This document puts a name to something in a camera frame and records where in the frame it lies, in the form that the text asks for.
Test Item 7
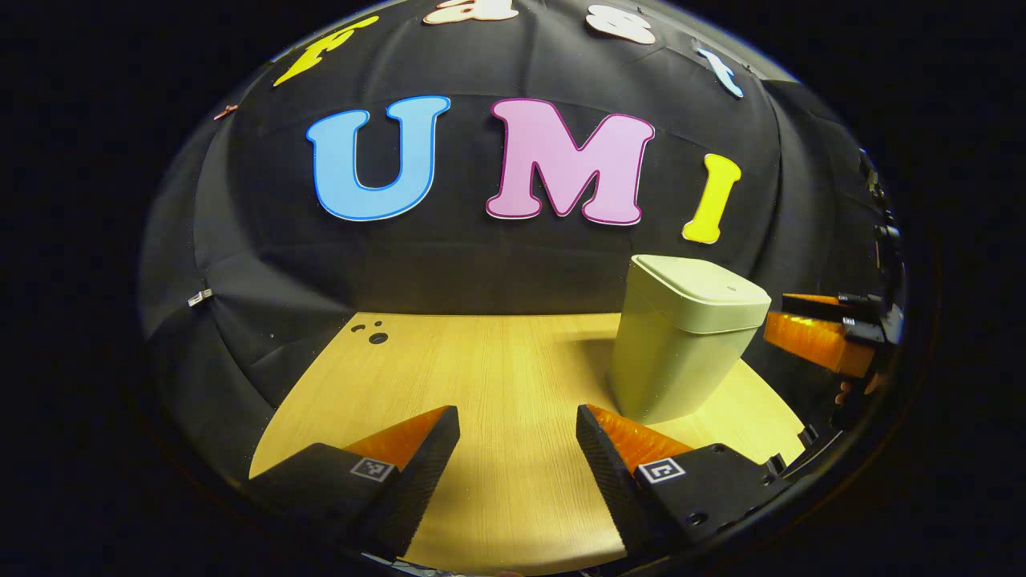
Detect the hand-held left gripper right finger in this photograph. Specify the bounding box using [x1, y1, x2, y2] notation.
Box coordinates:
[576, 403, 790, 558]

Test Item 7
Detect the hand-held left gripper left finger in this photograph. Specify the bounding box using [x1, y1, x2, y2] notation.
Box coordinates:
[248, 405, 462, 560]

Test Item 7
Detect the green desktop garbage bin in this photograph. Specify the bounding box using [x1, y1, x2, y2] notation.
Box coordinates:
[609, 255, 772, 426]

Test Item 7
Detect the wooden desktop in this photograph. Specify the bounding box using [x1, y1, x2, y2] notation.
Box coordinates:
[250, 313, 806, 576]

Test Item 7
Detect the black backdrop cloth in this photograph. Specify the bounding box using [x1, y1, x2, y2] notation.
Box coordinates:
[138, 0, 907, 482]

